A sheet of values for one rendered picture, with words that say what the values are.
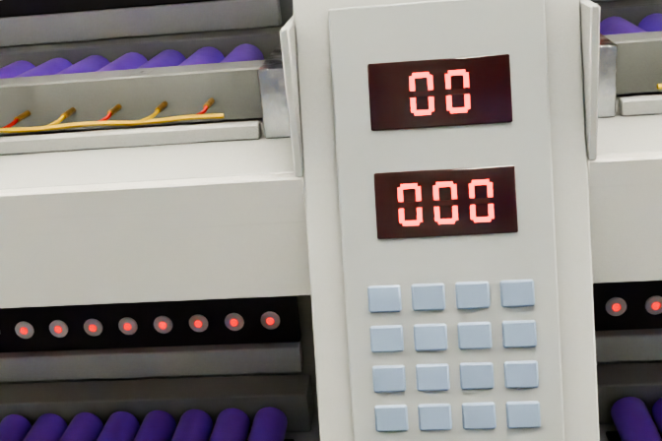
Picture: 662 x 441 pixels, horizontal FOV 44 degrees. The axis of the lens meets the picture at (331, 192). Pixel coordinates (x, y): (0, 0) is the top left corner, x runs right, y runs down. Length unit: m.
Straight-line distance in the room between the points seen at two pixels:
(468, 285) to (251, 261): 0.08
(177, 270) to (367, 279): 0.07
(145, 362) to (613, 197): 0.30
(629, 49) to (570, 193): 0.09
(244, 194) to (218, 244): 0.02
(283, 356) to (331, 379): 0.18
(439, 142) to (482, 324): 0.06
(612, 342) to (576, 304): 0.19
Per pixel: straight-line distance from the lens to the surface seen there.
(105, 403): 0.48
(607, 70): 0.33
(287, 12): 0.49
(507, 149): 0.27
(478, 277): 0.28
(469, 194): 0.27
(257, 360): 0.47
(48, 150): 0.36
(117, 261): 0.31
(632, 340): 0.48
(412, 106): 0.27
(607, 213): 0.29
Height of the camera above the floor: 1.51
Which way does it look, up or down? 3 degrees down
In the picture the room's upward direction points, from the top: 3 degrees counter-clockwise
